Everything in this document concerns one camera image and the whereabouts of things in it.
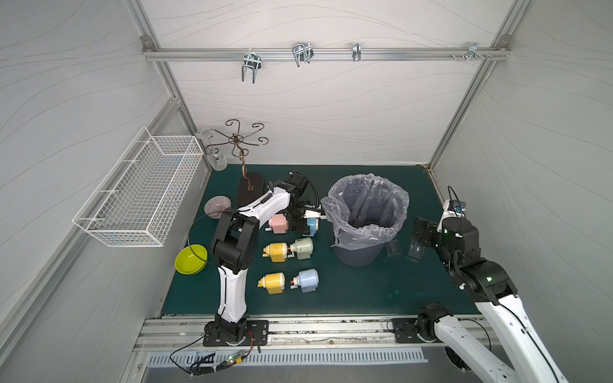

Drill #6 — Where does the clear sharpener tray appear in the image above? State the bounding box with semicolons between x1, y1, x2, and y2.
386;239;403;258
407;239;426;263

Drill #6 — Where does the pink pencil sharpener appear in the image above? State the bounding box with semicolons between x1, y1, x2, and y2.
266;214;290;235

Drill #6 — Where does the green pencil sharpener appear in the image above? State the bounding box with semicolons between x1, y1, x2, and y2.
290;237;314;260

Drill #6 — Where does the light blue pencil sharpener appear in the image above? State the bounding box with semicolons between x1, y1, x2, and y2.
290;268;319;294

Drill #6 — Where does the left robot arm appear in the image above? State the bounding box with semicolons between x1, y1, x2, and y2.
205;171;322;345

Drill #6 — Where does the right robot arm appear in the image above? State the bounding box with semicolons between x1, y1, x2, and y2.
413;213;566;382

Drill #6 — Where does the yellow pencil sharpener front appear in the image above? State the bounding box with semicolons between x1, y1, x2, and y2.
258;272;286;295

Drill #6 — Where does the bronze mug tree stand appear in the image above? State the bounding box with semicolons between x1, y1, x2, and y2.
207;118;270;209

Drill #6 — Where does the green mat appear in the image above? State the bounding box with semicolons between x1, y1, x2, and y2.
161;164;479;316

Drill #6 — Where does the grey trash bin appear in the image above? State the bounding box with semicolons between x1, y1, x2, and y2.
332;244;386;267

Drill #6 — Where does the clear plastic bin liner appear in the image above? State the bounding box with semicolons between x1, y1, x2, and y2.
321;173;410;251

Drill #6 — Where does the pink patterned bowl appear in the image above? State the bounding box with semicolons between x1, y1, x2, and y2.
204;196;231;220

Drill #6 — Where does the clear glass cup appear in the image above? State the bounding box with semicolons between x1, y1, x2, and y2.
201;129;228;172

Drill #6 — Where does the lime green bowl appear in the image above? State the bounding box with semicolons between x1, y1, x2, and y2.
174;244;208;275

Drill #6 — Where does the metal hook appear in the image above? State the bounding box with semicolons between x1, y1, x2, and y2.
241;51;262;84
450;42;493;62
352;42;362;62
291;42;314;67

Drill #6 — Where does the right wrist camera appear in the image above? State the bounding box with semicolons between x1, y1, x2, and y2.
437;199;466;233

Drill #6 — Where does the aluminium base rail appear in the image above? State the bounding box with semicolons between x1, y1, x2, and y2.
132;314;445;352

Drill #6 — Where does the white wire basket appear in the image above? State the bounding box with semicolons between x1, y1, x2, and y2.
72;127;204;247

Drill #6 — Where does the aluminium top rail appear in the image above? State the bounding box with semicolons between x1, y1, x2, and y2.
140;36;512;63

